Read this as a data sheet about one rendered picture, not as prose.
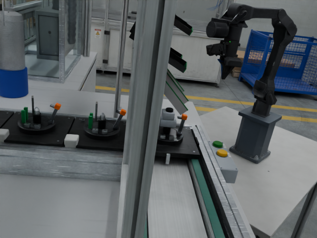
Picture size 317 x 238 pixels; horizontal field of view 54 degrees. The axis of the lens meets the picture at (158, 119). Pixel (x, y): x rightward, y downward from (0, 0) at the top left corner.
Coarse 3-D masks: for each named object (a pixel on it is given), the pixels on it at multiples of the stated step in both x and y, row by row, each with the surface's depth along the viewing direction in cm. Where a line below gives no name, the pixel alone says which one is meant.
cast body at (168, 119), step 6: (168, 108) 120; (162, 114) 119; (168, 114) 118; (174, 114) 118; (162, 120) 119; (168, 120) 119; (174, 120) 119; (162, 126) 120; (168, 126) 120; (174, 126) 120
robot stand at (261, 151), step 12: (252, 108) 143; (252, 120) 133; (264, 120) 130; (276, 120) 134; (240, 132) 140; (252, 132) 135; (264, 132) 133; (240, 144) 141; (252, 144) 136; (264, 144) 137; (252, 156) 138; (264, 156) 140
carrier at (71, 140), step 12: (96, 108) 123; (96, 120) 125; (108, 120) 132; (72, 132) 118; (84, 132) 117; (96, 132) 115; (108, 132) 118; (120, 132) 123; (72, 144) 109; (84, 144) 111; (96, 144) 112; (108, 144) 113; (120, 144) 114
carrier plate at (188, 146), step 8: (184, 128) 134; (184, 136) 127; (192, 136) 128; (160, 144) 118; (184, 144) 121; (192, 144) 122; (160, 152) 113; (168, 152) 114; (176, 152) 114; (184, 152) 115; (192, 152) 116
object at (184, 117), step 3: (183, 114) 121; (177, 117) 121; (180, 117) 121; (183, 117) 120; (186, 117) 120; (183, 120) 121; (180, 123) 123; (183, 123) 122; (180, 126) 122; (180, 129) 123; (180, 132) 123
